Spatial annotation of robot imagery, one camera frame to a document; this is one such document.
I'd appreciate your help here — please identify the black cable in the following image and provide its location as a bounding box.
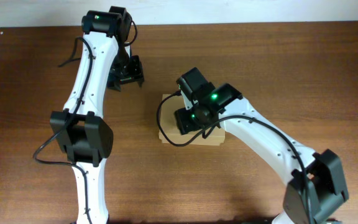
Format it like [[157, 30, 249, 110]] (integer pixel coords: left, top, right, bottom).
[[156, 90, 313, 224], [32, 20, 139, 224]]

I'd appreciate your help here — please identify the left black cable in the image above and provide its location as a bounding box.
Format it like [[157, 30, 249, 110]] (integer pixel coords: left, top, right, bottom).
[[32, 20, 139, 224]]

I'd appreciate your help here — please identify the right black cable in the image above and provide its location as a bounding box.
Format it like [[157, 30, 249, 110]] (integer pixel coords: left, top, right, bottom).
[[156, 90, 313, 224]]

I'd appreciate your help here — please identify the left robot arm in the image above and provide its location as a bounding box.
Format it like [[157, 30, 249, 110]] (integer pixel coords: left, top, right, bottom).
[[50, 6, 144, 223]]

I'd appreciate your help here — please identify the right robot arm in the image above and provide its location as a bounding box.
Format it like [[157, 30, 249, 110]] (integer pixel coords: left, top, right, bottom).
[[175, 68, 349, 223]]

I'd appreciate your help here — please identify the cardboard box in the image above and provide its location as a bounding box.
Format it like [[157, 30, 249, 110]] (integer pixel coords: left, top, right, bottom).
[[160, 96, 226, 146]]

